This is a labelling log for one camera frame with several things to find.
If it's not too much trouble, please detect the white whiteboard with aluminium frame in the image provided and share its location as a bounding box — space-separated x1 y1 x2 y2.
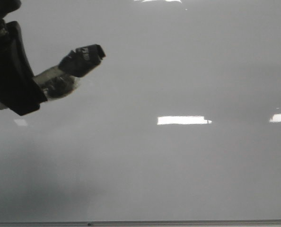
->
0 0 281 222

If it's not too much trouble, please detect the black and white whiteboard marker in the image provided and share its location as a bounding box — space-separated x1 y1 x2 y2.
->
0 44 105 110

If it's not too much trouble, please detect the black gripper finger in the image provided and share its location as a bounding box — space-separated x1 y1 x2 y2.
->
0 20 47 116

